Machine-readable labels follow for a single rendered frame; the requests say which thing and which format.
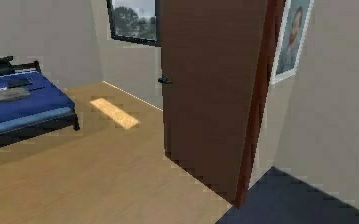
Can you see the blue bed with black frame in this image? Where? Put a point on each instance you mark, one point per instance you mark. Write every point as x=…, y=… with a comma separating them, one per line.
x=27, y=110

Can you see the black flat rectangular object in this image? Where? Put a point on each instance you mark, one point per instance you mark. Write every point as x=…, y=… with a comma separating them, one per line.
x=19, y=82

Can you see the black framed window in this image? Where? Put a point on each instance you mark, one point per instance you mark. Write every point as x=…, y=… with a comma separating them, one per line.
x=135, y=20

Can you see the brown room door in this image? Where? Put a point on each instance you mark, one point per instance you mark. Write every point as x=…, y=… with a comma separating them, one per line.
x=207, y=100

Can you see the grey flat laptop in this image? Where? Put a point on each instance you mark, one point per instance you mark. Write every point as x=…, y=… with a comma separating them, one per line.
x=12, y=94

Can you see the white framed portrait picture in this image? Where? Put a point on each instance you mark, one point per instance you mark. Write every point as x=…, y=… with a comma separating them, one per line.
x=292, y=36

